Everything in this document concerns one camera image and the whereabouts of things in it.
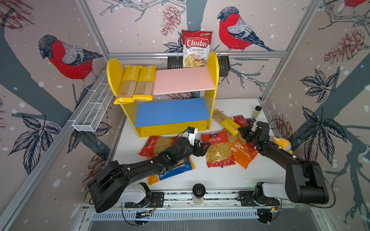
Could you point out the Chuba cassava chips bag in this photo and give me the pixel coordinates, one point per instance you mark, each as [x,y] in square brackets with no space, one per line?
[196,48]

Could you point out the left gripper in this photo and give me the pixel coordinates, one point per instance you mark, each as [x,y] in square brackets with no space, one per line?
[202,152]

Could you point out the orange pastatime pasta bag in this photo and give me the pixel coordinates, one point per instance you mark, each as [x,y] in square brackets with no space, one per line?
[243,154]

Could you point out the red noodle bag left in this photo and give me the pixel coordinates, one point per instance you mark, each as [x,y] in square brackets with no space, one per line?
[156,145]

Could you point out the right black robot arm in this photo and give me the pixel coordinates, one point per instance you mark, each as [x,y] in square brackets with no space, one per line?
[304,182]

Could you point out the black round camera knob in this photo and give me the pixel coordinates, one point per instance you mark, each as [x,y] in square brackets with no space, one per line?
[199,190]

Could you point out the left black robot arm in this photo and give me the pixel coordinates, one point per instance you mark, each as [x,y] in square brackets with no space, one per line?
[108,185]

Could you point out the red spaghetti pack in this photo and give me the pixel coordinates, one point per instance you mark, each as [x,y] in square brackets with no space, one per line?
[241,121]

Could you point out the black wall basket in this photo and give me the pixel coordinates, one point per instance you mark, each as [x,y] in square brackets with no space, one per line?
[224,64]

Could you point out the yellow shelf unit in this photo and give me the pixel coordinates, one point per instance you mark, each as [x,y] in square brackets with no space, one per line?
[182,98]

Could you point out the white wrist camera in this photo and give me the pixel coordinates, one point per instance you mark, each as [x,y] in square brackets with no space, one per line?
[192,134]
[253,128]

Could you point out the small spice bottle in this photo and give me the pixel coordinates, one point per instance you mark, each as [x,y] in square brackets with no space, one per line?
[256,113]

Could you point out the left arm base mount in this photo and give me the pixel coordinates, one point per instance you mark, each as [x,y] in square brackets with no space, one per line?
[155,200]

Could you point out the white wire mesh basket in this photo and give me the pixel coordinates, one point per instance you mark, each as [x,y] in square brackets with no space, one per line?
[92,113]

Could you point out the blue shell pasta bag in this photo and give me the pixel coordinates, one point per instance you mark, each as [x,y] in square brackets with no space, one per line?
[184,167]

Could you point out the yellow spaghetti pack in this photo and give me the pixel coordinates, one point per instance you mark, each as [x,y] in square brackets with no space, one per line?
[144,87]
[226,122]
[128,85]

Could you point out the red macaroni bag centre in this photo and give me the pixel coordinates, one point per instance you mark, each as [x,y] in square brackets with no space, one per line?
[219,153]

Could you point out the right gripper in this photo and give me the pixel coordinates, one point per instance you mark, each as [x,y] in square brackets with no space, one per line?
[243,130]

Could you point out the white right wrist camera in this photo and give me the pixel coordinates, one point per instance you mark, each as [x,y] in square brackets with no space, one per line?
[253,128]

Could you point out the brown sponge block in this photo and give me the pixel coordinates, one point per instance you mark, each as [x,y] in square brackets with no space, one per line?
[87,198]

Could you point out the yellow plush toy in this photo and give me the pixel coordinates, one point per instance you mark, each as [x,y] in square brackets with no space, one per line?
[283,144]

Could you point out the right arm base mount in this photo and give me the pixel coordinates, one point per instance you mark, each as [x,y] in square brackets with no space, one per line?
[256,199]

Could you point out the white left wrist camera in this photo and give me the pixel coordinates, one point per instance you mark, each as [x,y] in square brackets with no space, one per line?
[192,134]

